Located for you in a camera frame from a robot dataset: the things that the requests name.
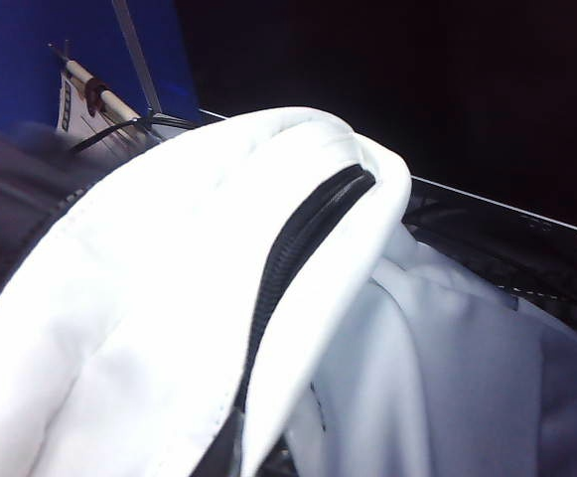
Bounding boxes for white and black backpack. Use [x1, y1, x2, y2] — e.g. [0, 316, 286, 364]
[0, 103, 577, 477]

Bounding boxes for large black computer monitor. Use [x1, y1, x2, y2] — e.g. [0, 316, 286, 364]
[176, 0, 577, 239]

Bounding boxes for dark gray clothes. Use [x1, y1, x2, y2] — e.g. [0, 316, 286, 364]
[0, 116, 101, 335]

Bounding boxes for black cable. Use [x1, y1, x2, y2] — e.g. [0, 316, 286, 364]
[67, 116, 143, 156]

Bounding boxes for white paper scroll calendar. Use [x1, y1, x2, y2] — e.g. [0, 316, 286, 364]
[54, 57, 143, 148]

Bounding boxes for aluminium partition post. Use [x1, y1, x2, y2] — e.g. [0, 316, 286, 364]
[111, 0, 165, 118]

